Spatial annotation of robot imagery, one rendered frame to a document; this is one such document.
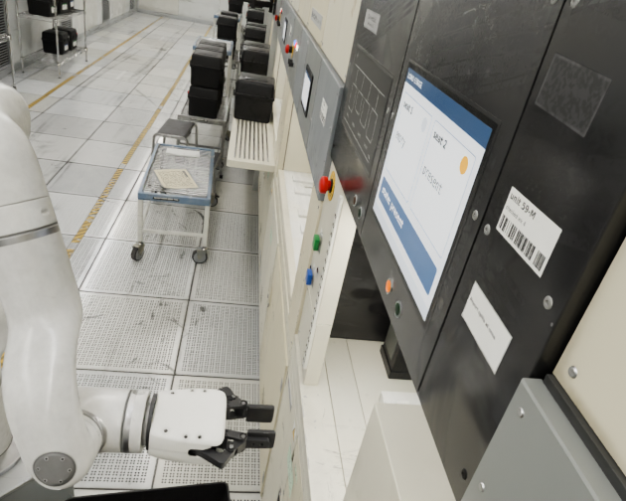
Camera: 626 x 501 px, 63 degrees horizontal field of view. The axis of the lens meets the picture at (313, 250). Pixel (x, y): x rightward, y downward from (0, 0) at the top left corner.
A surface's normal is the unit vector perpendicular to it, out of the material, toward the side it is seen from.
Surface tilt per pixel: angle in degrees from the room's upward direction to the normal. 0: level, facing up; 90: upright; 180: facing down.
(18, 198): 64
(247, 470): 0
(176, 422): 4
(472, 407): 90
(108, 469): 0
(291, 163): 90
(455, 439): 90
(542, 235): 90
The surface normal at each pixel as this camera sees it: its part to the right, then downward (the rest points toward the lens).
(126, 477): 0.18, -0.86
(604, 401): -0.98, -0.11
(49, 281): 0.71, 0.04
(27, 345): -0.04, -0.55
